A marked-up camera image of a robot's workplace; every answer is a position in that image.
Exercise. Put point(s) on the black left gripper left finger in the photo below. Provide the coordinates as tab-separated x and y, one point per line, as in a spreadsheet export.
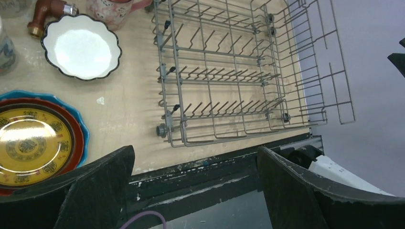
89	197

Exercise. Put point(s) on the pink ghost mug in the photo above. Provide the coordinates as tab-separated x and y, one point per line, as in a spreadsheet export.
114	13

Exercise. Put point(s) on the black table front rail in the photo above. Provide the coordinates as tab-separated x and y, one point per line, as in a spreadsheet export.
217	192

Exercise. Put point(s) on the seahorse pattern tall mug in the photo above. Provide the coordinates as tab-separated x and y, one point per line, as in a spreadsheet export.
7	51

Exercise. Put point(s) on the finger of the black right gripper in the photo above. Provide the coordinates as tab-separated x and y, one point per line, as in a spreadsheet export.
398	60

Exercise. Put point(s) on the grey wire dish rack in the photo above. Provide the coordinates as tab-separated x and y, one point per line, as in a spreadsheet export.
237	69

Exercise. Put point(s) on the yellow patterned plate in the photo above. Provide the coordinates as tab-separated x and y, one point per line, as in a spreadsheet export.
35	144

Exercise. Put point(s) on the blue scalloped plate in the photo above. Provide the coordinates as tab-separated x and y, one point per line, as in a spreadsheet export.
14	94

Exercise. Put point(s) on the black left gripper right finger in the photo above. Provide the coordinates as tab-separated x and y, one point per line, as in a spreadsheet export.
297	198

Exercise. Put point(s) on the red plate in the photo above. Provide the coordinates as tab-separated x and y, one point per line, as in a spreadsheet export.
49	106

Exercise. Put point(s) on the white scalloped bowl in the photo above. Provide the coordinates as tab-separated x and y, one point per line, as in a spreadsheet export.
81	47

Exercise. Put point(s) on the brown faucet toy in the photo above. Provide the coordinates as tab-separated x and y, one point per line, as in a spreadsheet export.
49	8

